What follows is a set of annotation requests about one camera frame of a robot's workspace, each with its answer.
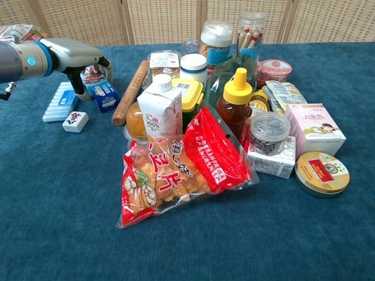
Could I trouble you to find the clear plastic bottle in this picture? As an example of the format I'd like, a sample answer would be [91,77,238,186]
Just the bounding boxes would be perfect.
[181,39,201,57]

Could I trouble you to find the brown cork roll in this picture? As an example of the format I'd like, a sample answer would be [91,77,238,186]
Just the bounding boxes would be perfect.
[111,59,150,127]

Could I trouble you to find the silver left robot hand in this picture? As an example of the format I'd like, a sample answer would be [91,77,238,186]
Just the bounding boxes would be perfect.
[40,37,114,102]

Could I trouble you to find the round gold tin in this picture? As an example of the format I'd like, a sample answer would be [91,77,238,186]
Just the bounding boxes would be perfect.
[294,151,351,198]

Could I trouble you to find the small white carton box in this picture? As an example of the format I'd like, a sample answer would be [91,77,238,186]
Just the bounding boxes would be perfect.
[247,135,297,180]

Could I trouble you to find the white juice carton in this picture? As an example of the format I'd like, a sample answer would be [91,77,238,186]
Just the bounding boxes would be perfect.
[137,73,183,142]

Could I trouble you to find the white jar with blue stripe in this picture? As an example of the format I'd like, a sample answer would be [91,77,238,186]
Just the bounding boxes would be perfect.
[179,53,208,85]

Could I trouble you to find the pink paper box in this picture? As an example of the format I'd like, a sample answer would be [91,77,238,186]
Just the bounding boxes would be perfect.
[284,102,347,159]

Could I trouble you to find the clear round tub dark contents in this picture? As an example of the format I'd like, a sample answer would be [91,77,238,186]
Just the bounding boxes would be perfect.
[248,111,292,156]

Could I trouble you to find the blue velvet tablecloth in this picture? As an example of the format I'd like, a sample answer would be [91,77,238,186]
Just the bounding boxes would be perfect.
[0,42,375,281]

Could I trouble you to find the small honey jar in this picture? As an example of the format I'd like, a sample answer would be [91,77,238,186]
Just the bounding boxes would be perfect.
[248,90,271,112]

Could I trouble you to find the clear bag of snacks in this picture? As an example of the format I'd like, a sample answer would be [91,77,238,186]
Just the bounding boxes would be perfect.
[0,23,48,42]

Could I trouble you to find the white mahjong tile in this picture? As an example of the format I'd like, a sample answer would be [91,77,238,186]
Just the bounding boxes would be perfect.
[62,111,90,133]

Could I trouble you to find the green container with yellow lid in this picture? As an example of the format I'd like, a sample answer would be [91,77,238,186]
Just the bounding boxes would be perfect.
[171,78,204,134]

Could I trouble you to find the orange jelly cup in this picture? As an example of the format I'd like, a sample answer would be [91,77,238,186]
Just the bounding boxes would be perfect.
[124,101,149,145]

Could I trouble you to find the green transparent plastic bag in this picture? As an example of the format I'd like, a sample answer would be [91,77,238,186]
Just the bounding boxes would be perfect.
[204,53,259,104]

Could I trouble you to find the light blue ribbed pack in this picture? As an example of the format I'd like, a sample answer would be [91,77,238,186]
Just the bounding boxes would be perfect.
[42,81,80,124]

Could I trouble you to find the clear biscuit stick jar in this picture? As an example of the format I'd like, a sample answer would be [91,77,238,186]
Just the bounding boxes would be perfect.
[236,12,267,63]

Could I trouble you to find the woven folding screen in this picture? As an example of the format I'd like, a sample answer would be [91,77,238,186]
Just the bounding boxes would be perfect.
[0,0,375,47]

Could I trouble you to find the honey bottle with yellow cap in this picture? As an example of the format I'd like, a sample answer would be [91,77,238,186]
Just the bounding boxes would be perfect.
[216,67,254,142]

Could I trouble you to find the red chips bag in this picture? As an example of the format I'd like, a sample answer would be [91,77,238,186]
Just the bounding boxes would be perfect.
[115,105,260,229]

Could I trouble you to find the clear snack jar white lid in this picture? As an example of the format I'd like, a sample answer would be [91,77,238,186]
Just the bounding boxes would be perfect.
[200,20,234,74]

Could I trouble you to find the clear wrapped bread pack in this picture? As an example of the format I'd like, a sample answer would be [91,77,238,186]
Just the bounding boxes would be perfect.
[147,50,181,80]

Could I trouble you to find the pink sealed cup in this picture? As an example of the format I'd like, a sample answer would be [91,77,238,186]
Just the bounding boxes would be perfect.
[257,59,293,89]

